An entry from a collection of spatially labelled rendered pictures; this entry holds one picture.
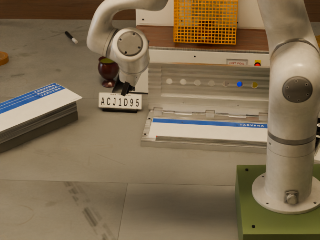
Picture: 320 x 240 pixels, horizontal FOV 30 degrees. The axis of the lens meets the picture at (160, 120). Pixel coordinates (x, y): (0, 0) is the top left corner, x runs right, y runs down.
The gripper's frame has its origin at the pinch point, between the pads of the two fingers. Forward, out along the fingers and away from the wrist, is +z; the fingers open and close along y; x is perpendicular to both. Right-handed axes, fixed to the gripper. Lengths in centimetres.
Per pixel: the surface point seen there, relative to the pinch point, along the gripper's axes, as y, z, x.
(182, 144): 10.5, 28.7, 19.6
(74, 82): 1, 69, -31
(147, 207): 33.6, 5.6, 18.0
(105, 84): -3, 65, -18
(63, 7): -42, 139, -69
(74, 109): 13.0, 42.2, -20.5
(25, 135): 28, 32, -30
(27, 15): -30, 131, -82
